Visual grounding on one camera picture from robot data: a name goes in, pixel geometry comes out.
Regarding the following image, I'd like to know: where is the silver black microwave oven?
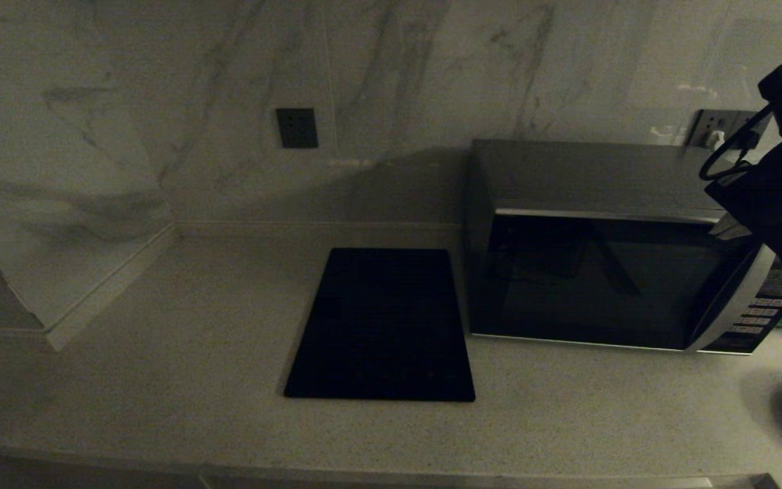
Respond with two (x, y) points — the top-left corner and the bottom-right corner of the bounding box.
(467, 139), (782, 355)

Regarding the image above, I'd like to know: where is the dark single wall socket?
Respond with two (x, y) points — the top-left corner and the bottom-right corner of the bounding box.
(276, 108), (319, 149)

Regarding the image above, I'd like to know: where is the grey wall socket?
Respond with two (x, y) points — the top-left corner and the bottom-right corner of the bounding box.
(688, 109), (738, 150)
(733, 111), (770, 149)

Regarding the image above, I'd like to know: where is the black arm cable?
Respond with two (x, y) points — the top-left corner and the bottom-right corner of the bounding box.
(699, 102), (773, 181)

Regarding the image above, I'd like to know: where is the dark glass microwave door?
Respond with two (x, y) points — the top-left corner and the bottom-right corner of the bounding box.
(470, 209), (775, 352)

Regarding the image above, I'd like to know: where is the black induction cooktop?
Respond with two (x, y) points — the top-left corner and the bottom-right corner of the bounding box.
(284, 248), (477, 403)

